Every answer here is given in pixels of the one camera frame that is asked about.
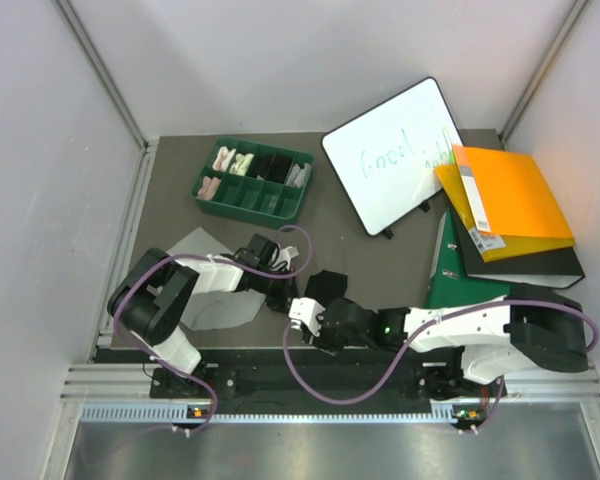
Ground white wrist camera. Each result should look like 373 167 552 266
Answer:
288 297 325 337
279 246 299 262

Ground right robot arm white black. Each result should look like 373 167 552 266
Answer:
290 285 597 396

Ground pink rolled socks bottom-left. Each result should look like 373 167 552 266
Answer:
197 176 221 201

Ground grey underwear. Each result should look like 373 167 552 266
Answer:
168 227 265 331

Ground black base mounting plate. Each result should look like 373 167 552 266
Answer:
149 363 511 400

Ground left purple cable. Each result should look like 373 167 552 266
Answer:
110 224 314 435

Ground pink rolled socks top-left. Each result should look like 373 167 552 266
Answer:
212 146 236 172

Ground orange binder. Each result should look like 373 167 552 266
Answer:
435 145 575 263

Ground white slotted cable duct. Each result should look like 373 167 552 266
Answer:
81 403 467 424

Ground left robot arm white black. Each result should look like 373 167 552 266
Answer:
107 234 298 397

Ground black binder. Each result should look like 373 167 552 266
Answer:
450 208 586 289

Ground grey rolled socks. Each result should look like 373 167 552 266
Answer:
285 163 312 188

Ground black underwear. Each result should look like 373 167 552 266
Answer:
249 154 292 184
304 270 348 307

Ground green compartment tray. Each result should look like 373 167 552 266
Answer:
191 137 314 229

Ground cream rolled socks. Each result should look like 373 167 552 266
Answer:
229 153 254 176

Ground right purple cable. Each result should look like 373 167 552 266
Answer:
282 298 600 434

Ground black rolled underwear in tray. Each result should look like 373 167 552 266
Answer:
249 154 292 184

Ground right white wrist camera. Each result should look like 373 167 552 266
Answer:
288 297 325 337

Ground green binder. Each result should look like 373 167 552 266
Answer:
424 208 511 309

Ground purple cable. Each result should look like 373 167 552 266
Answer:
110 224 314 435
282 298 600 434

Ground white whiteboard black frame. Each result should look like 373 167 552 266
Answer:
321 76 463 236

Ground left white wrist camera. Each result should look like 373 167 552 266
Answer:
279 246 299 262

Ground aluminium frame rail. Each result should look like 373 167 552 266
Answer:
54 0 151 151

